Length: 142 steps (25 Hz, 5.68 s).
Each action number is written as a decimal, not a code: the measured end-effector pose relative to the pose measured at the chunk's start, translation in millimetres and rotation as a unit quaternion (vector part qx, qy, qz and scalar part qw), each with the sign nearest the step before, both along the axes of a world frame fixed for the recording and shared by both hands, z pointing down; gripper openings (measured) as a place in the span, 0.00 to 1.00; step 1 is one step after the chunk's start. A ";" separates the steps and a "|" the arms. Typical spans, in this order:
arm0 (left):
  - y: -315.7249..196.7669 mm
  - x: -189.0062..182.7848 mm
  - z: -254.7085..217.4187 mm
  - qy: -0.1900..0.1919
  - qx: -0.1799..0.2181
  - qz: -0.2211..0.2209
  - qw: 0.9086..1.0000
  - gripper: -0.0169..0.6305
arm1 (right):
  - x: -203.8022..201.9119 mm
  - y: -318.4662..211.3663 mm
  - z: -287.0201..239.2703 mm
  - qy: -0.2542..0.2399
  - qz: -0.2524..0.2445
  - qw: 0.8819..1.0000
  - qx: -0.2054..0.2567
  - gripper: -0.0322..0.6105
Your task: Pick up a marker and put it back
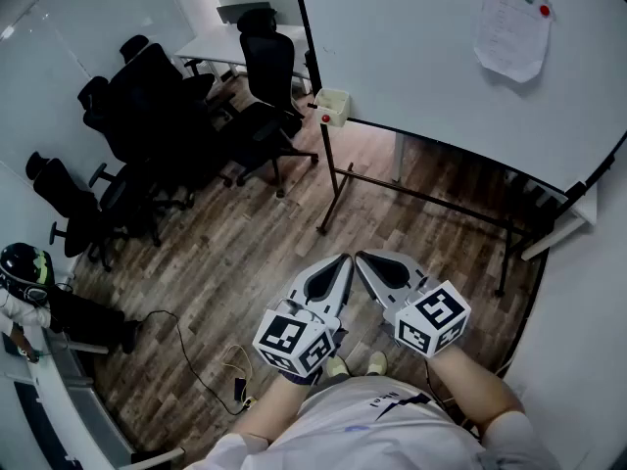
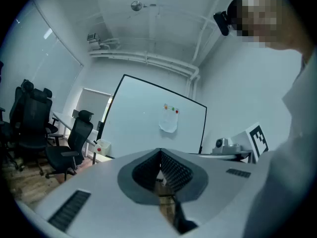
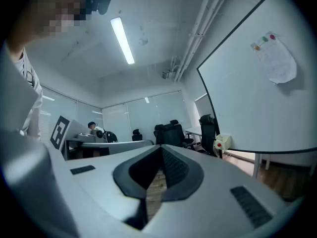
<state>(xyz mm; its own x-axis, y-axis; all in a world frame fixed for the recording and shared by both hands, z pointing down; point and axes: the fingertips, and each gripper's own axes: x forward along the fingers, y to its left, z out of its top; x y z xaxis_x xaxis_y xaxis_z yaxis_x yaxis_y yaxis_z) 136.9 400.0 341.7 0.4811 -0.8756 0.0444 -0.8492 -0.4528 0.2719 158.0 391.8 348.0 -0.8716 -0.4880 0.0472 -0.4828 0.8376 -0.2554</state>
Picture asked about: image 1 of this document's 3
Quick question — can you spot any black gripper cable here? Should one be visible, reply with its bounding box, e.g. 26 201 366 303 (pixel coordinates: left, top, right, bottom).
424 359 484 443

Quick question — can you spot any power strip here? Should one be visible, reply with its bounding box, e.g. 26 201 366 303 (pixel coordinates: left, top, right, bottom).
233 377 259 410

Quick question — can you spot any white desk with partitions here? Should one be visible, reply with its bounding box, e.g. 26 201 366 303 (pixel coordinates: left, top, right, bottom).
173 22 314 97

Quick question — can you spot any white desk with grey drawer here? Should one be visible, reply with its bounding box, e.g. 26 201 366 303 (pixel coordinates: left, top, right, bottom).
0 328 186 470

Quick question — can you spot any white paper sheet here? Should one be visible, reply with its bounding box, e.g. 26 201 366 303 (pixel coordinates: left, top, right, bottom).
472 0 555 84

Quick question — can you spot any person's right forearm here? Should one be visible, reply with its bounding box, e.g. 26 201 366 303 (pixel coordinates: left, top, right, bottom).
430 344 529 443

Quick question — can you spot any beige shoe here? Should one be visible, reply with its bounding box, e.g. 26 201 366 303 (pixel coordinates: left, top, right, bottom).
326 354 352 377
364 351 389 376

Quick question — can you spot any whiteboard with black frame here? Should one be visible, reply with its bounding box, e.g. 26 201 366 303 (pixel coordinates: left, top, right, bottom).
289 0 627 299

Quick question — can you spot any person's left forearm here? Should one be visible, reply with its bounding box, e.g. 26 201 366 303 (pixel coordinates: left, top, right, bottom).
229 372 319 443

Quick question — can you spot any beige plastic box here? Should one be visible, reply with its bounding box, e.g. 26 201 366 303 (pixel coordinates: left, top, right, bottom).
313 88 352 127

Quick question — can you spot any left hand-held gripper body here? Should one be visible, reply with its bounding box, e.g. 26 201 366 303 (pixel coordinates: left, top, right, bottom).
252 297 344 379

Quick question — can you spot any tall black office chair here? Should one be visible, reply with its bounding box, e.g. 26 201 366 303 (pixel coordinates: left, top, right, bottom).
222 7 320 200

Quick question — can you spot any yellow floor cable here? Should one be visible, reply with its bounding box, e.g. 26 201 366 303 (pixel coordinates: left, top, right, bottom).
220 344 256 400

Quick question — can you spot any person's white t-shirt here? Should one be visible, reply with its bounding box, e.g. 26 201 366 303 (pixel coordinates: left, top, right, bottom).
183 374 562 470

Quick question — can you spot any black floor cable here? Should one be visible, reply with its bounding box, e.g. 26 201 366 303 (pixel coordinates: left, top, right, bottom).
141 309 249 418

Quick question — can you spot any dark desk partition panel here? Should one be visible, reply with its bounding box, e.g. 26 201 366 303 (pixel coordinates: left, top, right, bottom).
217 1 273 24

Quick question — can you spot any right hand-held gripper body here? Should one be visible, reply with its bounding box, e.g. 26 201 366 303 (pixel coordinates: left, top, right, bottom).
379 275 472 360

